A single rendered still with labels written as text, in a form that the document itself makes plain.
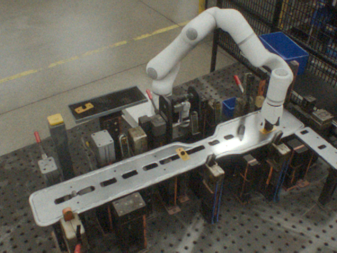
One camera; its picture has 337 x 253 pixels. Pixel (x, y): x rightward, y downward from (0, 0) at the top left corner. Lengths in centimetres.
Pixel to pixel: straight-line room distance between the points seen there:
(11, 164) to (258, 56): 146
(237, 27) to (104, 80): 257
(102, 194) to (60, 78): 271
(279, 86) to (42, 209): 115
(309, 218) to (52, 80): 302
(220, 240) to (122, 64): 287
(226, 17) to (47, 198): 110
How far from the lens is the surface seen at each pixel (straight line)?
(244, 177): 193
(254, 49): 179
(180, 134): 199
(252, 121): 207
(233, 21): 178
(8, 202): 218
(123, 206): 161
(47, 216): 167
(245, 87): 204
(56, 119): 184
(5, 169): 235
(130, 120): 244
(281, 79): 180
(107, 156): 179
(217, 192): 182
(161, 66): 207
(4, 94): 421
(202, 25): 184
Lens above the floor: 229
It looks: 41 degrees down
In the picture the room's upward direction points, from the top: straight up
